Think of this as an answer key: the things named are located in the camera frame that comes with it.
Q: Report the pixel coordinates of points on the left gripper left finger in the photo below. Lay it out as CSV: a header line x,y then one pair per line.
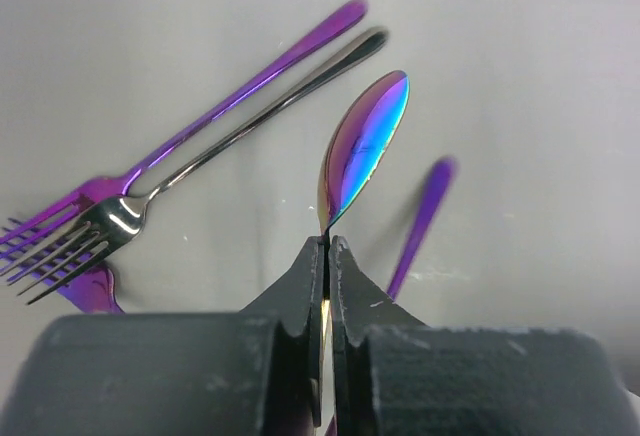
x,y
252,372

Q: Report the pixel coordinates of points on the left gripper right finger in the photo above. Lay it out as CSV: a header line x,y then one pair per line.
x,y
394,375

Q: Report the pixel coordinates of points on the rainbow spoon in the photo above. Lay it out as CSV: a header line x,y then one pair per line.
x,y
357,147

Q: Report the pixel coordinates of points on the purple fork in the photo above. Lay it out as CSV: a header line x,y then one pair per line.
x,y
92,292
99,188

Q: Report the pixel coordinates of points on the purple spoon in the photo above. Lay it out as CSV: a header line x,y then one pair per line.
x,y
435,188

